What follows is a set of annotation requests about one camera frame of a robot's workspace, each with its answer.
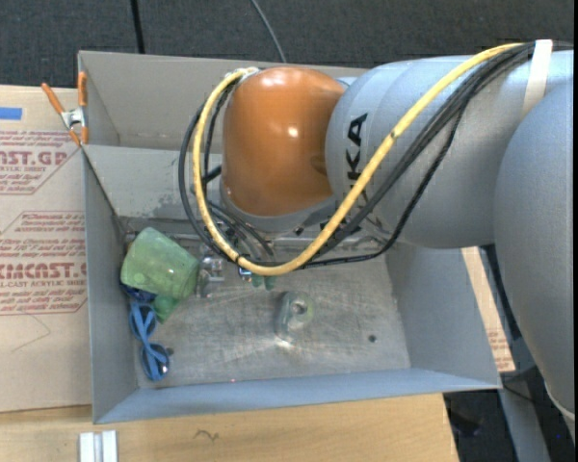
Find green translucent cup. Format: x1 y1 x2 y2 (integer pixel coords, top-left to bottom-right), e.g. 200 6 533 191
119 226 201 325

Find brown cardboard board, red print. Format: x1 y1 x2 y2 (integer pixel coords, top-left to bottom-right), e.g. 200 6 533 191
0 83 517 414

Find clear glass piece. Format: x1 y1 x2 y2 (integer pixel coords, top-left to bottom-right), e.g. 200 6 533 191
273 290 316 345

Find blue sunglasses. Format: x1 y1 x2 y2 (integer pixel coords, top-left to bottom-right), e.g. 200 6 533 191
126 285 173 383

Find grey metal bin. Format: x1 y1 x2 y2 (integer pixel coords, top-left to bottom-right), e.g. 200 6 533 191
76 49 505 425

